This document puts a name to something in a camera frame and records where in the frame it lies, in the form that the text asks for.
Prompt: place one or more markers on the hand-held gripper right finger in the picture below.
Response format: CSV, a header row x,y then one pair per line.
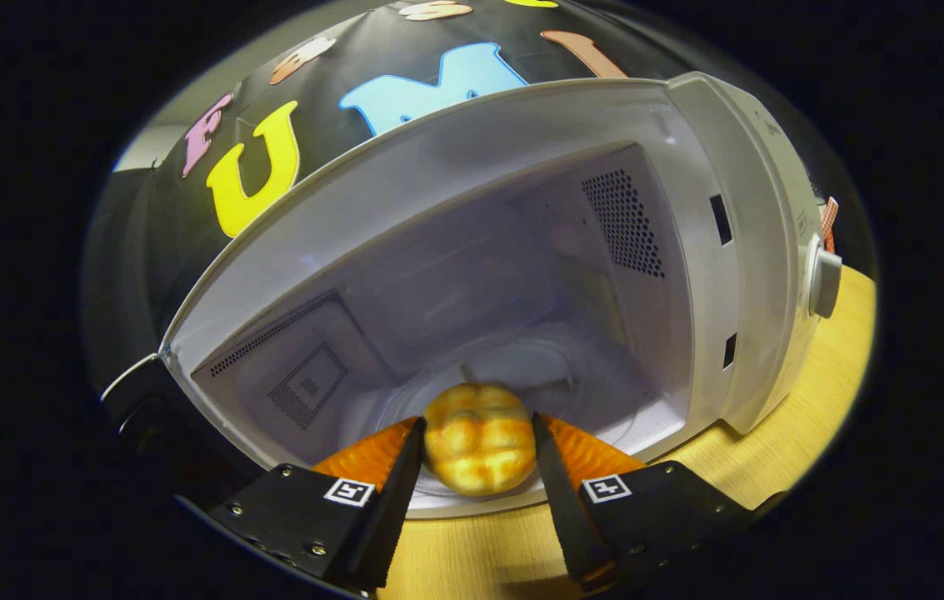
x,y
563,500

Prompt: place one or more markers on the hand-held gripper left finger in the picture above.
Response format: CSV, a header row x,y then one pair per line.
x,y
392,508

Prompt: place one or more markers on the round golden bread bun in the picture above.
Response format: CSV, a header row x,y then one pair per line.
x,y
480,442

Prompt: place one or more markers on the white microwave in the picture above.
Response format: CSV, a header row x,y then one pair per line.
x,y
521,275

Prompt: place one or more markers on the red white checked stick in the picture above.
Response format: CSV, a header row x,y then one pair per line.
x,y
831,218

